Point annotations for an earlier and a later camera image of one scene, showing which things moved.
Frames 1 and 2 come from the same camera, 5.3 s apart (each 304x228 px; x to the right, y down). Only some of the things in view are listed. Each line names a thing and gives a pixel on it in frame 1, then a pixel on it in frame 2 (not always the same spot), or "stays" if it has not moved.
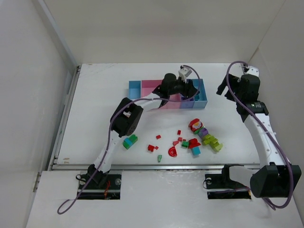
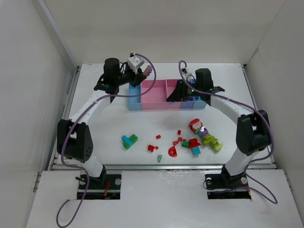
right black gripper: (228, 88) → (184, 90)
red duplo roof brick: (193, 143) stays
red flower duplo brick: (195, 124) stays
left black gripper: (190, 87) → (136, 78)
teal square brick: (196, 150) stays
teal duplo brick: (128, 141) stays
